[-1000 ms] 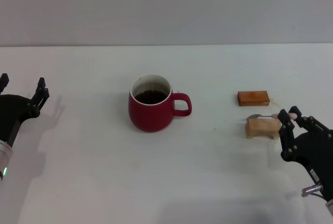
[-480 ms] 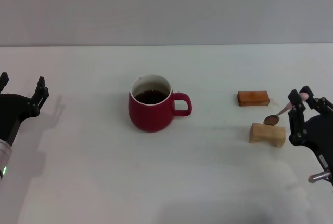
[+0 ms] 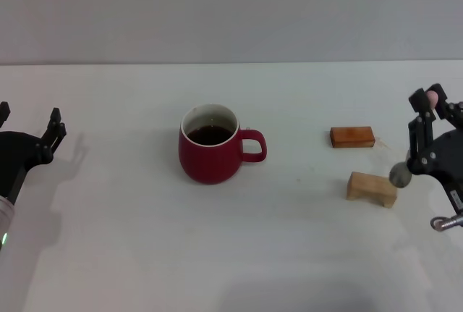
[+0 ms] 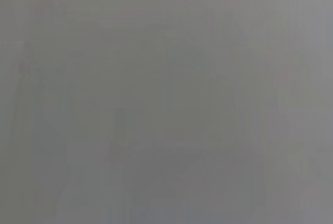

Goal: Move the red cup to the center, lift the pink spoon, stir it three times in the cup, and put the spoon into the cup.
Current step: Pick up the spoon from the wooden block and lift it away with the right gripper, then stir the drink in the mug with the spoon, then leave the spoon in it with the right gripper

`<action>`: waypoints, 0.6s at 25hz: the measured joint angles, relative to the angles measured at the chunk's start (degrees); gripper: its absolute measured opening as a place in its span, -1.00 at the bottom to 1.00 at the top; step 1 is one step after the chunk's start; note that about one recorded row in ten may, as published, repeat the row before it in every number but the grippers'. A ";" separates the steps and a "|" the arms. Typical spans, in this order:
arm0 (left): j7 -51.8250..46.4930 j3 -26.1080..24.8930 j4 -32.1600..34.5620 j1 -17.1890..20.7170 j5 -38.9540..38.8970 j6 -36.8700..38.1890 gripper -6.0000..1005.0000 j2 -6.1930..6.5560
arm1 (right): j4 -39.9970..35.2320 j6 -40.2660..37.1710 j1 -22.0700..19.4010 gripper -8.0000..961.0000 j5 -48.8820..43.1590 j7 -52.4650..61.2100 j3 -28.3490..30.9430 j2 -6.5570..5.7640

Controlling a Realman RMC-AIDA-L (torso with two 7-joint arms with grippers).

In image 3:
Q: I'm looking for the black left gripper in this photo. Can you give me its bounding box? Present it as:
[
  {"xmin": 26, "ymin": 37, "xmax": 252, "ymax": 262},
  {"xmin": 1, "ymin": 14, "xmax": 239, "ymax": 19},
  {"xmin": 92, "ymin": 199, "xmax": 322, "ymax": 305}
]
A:
[{"xmin": 0, "ymin": 101, "xmax": 68, "ymax": 206}]

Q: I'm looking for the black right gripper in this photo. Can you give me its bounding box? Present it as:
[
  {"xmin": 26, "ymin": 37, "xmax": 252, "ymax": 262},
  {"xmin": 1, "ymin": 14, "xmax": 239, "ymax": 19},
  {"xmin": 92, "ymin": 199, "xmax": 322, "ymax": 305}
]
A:
[{"xmin": 407, "ymin": 83, "xmax": 463, "ymax": 216}]

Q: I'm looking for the light wooden notched block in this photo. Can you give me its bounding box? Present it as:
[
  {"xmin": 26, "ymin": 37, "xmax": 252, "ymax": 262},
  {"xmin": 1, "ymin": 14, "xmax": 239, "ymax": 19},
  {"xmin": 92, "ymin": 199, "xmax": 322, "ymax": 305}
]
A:
[{"xmin": 346, "ymin": 171, "xmax": 398, "ymax": 210}]

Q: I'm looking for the red ceramic coffee cup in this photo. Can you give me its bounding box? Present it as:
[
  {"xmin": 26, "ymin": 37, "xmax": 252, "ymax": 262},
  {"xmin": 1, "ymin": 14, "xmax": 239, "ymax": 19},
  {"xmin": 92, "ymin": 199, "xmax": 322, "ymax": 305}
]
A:
[{"xmin": 178, "ymin": 103, "xmax": 268, "ymax": 185}]

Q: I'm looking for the silver cable connector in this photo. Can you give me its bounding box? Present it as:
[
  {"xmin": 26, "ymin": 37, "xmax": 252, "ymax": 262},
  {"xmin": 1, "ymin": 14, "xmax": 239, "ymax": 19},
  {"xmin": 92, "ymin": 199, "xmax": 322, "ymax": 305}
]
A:
[{"xmin": 430, "ymin": 214, "xmax": 463, "ymax": 233}]

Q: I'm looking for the pink handled metal spoon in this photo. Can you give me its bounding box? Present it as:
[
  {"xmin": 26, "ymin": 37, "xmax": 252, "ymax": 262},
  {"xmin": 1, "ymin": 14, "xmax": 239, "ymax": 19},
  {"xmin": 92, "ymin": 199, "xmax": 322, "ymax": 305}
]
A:
[{"xmin": 388, "ymin": 90, "xmax": 439, "ymax": 188}]

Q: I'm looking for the dark brown wooden block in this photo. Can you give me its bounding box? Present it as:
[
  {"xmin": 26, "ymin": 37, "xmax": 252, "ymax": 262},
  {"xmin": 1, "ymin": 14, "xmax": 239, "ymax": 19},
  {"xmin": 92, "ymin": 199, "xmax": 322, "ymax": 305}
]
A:
[{"xmin": 329, "ymin": 126, "xmax": 375, "ymax": 149}]

